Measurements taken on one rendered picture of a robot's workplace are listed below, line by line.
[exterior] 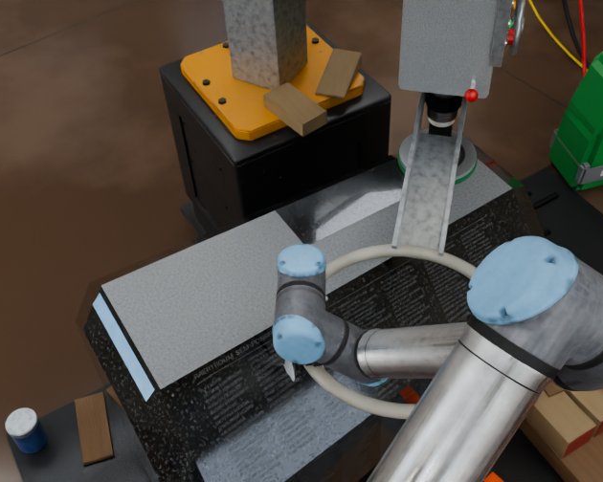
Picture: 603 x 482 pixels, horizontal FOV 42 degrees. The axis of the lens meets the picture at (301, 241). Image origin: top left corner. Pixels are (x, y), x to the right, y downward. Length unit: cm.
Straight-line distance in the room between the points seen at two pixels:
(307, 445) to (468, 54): 99
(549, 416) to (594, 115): 129
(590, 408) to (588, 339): 169
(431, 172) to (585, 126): 143
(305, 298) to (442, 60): 77
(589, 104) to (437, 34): 154
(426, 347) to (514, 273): 37
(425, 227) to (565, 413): 90
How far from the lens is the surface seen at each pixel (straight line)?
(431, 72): 193
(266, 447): 189
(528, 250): 90
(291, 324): 134
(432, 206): 196
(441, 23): 185
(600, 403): 263
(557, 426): 255
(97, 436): 277
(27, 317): 317
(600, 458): 265
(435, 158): 203
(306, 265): 142
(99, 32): 455
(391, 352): 130
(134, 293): 197
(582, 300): 90
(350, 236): 202
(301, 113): 245
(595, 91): 331
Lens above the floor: 237
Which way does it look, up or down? 48 degrees down
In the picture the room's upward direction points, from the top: 4 degrees counter-clockwise
